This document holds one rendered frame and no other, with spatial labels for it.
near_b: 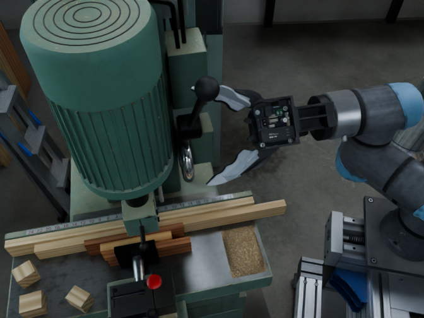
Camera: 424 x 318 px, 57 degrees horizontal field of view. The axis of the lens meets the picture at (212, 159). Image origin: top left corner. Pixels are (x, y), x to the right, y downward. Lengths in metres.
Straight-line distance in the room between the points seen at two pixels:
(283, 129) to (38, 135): 1.45
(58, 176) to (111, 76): 1.53
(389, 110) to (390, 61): 2.57
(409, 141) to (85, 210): 0.88
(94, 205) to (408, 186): 0.85
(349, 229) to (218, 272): 0.46
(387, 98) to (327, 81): 2.24
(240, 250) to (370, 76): 2.26
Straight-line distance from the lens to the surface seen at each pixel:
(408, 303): 1.23
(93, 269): 1.00
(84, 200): 1.23
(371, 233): 1.17
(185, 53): 0.82
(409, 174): 0.70
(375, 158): 0.71
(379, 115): 0.64
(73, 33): 0.53
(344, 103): 0.62
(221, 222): 0.99
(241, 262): 0.94
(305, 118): 0.58
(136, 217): 0.84
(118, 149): 0.61
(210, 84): 0.53
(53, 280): 1.02
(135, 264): 0.91
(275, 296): 1.91
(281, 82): 2.80
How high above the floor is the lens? 1.78
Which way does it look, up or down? 51 degrees down
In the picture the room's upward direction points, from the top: straight up
